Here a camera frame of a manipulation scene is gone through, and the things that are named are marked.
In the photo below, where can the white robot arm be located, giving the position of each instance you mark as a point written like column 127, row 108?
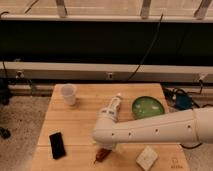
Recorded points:
column 187, row 126

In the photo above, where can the white sponge block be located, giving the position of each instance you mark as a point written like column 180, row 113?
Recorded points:
column 147, row 158

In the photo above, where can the green bowl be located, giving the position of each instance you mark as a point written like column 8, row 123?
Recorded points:
column 146, row 106

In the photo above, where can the black object on floor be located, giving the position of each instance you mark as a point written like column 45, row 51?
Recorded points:
column 4, row 133

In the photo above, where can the black smartphone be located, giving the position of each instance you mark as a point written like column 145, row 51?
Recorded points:
column 57, row 145

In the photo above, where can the blue power box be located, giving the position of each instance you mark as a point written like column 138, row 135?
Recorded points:
column 183, row 102

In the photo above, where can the white plastic bottle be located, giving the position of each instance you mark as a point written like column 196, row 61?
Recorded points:
column 114, row 104

